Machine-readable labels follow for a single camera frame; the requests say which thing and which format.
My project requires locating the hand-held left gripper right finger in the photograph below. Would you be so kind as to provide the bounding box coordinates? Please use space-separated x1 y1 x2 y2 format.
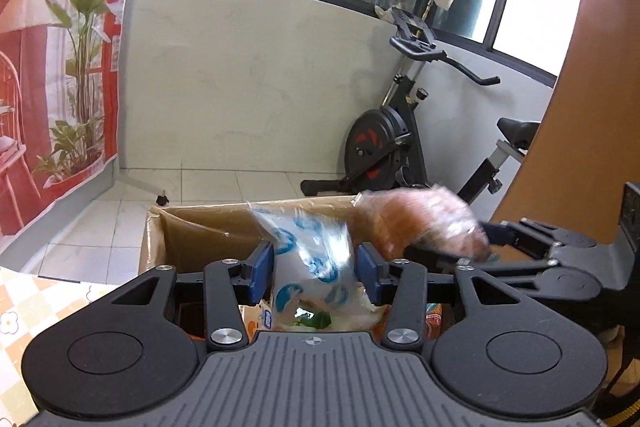
356 242 531 351

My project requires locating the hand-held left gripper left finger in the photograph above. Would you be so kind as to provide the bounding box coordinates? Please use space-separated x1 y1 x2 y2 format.
107 241 276 351

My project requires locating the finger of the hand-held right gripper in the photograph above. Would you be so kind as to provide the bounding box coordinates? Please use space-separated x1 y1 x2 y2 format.
480 218 618 261
405 244 561 290

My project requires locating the white blue printed snack bag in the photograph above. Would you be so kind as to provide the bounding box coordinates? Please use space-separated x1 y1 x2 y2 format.
248 202 392 334

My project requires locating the cardboard box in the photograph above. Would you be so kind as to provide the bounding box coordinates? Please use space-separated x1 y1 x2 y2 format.
139 194 461 344

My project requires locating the clear bag of bread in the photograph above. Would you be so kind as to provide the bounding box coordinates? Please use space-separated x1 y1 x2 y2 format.
352 186 494 261

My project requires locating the orange snack packet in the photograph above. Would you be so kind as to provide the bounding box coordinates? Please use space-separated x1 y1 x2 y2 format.
425 303 454 338

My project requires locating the black exercise bike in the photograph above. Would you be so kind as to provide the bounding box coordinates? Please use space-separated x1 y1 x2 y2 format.
300 7 543 208

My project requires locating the white stand foot with caster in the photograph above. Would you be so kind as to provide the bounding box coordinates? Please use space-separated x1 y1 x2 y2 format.
120 174 171 206

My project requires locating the brown wooden board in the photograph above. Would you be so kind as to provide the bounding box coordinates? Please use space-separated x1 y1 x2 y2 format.
492 0 640 249

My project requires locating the checked flower tablecloth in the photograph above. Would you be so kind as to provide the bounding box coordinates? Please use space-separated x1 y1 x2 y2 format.
0 266 122 427

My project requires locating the printed wall cloth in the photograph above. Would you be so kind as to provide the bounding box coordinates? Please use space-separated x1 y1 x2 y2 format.
0 0 139 254

